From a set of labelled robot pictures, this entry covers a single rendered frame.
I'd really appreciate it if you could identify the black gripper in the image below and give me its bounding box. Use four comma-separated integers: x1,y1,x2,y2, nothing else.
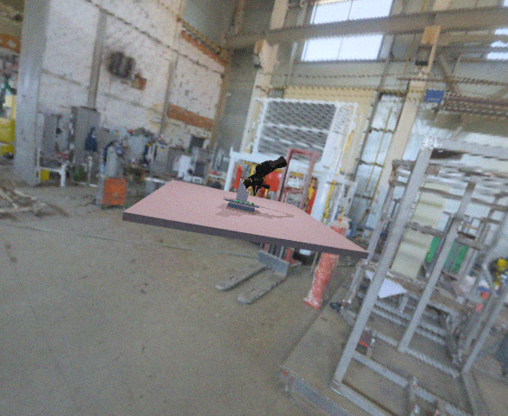
244,174,270,196

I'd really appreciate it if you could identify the light blue switch panel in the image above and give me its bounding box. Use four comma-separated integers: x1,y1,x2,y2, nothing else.
225,198,259,212

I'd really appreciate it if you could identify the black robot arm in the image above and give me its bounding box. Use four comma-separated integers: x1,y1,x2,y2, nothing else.
244,156,287,189

